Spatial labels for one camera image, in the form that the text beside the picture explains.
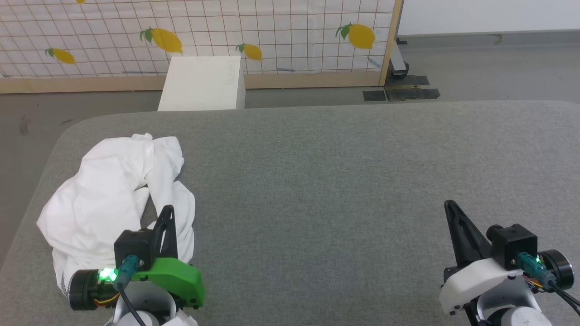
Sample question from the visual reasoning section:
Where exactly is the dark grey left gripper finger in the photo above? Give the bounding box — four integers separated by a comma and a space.
152, 205, 169, 261
167, 205, 178, 259

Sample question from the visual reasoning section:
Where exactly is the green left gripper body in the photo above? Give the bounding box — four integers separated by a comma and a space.
129, 257, 205, 309

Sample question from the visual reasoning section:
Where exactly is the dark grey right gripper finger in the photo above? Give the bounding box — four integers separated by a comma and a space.
449, 201, 492, 262
444, 201, 474, 268

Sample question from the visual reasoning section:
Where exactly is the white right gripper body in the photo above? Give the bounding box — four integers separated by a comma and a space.
439, 258, 522, 315

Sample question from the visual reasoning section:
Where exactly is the white shirt with grey stitching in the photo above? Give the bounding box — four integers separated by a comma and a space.
37, 133, 196, 297

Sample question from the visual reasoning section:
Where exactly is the white box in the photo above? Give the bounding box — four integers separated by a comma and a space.
157, 56, 246, 111

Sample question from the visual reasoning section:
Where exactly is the grey metal partition stand foot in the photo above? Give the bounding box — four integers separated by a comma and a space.
390, 38, 409, 80

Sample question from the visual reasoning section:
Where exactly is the lemon print grid partition panel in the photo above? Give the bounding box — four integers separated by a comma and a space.
0, 0, 404, 94

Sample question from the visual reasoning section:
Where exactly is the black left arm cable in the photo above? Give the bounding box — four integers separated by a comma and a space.
112, 255, 146, 326

